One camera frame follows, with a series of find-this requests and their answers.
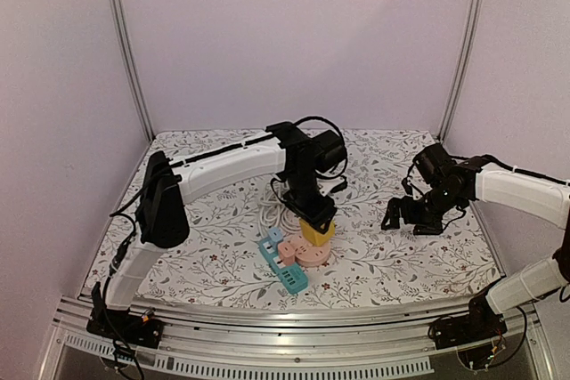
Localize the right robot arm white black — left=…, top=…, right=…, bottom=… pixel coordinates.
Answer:
left=381, top=143, right=569, bottom=341

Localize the pink USB charger plug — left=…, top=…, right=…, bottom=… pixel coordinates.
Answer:
left=277, top=241, right=297, bottom=266

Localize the teal power strip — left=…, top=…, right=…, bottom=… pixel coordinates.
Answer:
left=258, top=237, right=308, bottom=295

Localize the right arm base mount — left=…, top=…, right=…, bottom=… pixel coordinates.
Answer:
left=427, top=289, right=508, bottom=350

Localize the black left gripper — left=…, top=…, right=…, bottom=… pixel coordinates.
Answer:
left=284, top=171, right=338, bottom=235

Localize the left aluminium frame post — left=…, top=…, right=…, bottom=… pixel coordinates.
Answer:
left=109, top=0, right=155, bottom=142

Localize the pink round power socket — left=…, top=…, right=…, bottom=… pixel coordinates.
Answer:
left=287, top=235, right=331, bottom=268

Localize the blue USB charger plug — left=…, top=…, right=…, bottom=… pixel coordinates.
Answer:
left=267, top=227, right=283, bottom=246

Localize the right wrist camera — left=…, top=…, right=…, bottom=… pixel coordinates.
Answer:
left=412, top=143, right=457, bottom=187

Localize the aluminium front rail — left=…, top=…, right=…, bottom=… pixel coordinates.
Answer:
left=39, top=296, right=557, bottom=379

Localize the yellow cube socket adapter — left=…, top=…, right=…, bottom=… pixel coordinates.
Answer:
left=299, top=219, right=335, bottom=247

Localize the right aluminium frame post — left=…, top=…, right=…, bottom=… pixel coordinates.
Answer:
left=436, top=0, right=483, bottom=142

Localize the aluminium frame post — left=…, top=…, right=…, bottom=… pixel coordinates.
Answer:
left=109, top=0, right=155, bottom=142
left=436, top=0, right=483, bottom=142

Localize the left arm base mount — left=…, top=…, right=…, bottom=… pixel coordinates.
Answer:
left=86, top=282, right=164, bottom=349

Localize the white coiled power cable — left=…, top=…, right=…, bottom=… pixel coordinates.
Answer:
left=256, top=177, right=297, bottom=237

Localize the floral patterned table mat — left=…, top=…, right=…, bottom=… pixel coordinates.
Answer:
left=136, top=130, right=500, bottom=311

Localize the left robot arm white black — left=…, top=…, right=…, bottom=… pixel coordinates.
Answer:
left=96, top=118, right=347, bottom=339

